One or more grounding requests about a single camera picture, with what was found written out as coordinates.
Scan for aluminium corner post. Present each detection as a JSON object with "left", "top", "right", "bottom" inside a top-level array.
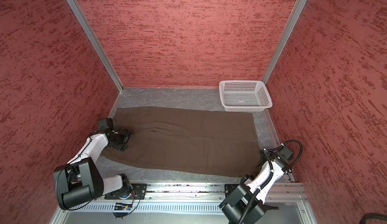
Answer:
[
  {"left": 262, "top": 0, "right": 307, "bottom": 84},
  {"left": 66, "top": 0, "right": 125, "bottom": 94}
]

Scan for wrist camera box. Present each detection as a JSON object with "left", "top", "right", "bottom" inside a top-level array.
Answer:
[
  {"left": 97, "top": 118, "right": 114, "bottom": 130},
  {"left": 277, "top": 146, "right": 294, "bottom": 163}
]

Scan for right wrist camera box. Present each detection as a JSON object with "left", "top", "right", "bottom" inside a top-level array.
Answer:
[{"left": 277, "top": 146, "right": 294, "bottom": 163}]

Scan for black cable bottom right corner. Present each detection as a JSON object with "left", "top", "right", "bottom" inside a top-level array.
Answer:
[{"left": 359, "top": 212, "right": 387, "bottom": 224}]

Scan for brown corduroy trousers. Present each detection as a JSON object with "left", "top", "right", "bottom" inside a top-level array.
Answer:
[{"left": 102, "top": 107, "right": 261, "bottom": 178}]

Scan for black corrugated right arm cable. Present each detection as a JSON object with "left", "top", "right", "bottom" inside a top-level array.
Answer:
[{"left": 235, "top": 139, "right": 303, "bottom": 224}]

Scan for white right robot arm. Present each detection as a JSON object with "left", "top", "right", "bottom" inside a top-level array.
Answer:
[{"left": 219, "top": 149, "right": 289, "bottom": 224}]

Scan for white perforated plastic basket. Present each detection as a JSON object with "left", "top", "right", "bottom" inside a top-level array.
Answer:
[{"left": 219, "top": 80, "right": 273, "bottom": 112}]

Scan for white slotted cable duct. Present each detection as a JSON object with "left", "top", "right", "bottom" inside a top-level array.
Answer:
[{"left": 76, "top": 201, "right": 223, "bottom": 215}]

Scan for aluminium left corner post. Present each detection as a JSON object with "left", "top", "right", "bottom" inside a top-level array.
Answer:
[{"left": 66, "top": 0, "right": 125, "bottom": 94}]

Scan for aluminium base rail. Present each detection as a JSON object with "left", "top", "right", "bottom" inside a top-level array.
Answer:
[{"left": 141, "top": 182, "right": 308, "bottom": 204}]

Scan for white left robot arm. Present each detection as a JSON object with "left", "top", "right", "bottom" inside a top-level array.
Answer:
[{"left": 53, "top": 128, "right": 134, "bottom": 210}]

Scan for aluminium right corner post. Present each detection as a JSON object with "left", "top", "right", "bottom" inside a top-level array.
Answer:
[{"left": 262, "top": 0, "right": 307, "bottom": 84}]

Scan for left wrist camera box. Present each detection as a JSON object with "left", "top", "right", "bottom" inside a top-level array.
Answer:
[{"left": 97, "top": 118, "right": 114, "bottom": 130}]

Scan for left small circuit board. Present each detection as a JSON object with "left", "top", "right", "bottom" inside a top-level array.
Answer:
[{"left": 113, "top": 202, "right": 134, "bottom": 213}]

